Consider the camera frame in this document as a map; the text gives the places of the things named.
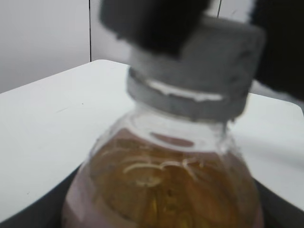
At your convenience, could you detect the grey bottle cap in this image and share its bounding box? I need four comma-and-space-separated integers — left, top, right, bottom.
128, 14, 266, 100

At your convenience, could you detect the oolong tea bottle pink label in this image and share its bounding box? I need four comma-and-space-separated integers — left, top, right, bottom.
60, 66, 266, 228

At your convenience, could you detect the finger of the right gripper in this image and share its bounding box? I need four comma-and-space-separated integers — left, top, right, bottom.
99, 0, 213, 58
250, 0, 304, 101

